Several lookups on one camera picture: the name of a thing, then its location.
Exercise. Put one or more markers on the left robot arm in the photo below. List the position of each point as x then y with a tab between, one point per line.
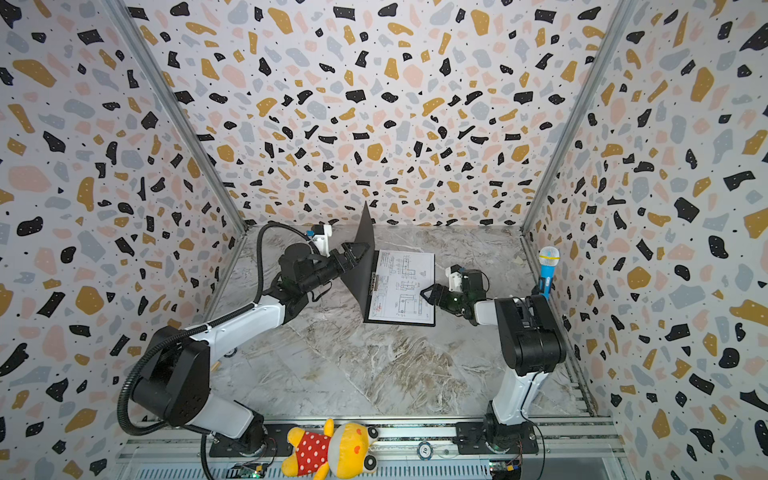
170	384

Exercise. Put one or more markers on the paper with technical drawings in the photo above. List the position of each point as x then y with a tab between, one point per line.
397	281

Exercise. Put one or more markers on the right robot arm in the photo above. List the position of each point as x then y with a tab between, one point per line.
531	345

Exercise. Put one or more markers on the right circuit board with wires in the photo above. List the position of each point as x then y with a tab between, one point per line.
505	469

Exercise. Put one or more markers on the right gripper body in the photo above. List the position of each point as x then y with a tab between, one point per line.
447	291

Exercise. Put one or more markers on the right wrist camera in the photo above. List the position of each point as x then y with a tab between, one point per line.
455	276

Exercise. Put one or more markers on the yellow plush toy red dress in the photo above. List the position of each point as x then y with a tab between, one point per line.
343	451

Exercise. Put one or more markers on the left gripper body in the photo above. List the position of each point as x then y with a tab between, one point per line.
335	263

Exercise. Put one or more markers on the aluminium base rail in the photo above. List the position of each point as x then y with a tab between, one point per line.
405	448

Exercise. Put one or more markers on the orange folder black inside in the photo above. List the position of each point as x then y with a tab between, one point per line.
358	281

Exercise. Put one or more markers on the blue toy microphone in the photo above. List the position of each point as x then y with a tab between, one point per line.
549	257

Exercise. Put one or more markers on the green circuit board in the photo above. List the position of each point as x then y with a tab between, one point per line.
249	470

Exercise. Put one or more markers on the poker chip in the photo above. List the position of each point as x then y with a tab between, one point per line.
425	451

